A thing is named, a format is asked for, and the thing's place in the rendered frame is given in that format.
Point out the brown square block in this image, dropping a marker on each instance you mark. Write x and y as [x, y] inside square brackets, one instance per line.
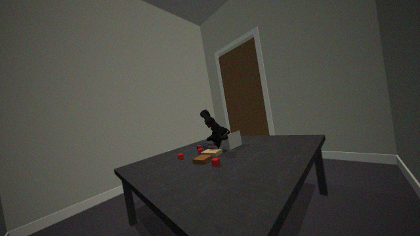
[202, 159]

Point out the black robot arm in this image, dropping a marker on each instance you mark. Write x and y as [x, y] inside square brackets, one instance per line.
[210, 122]

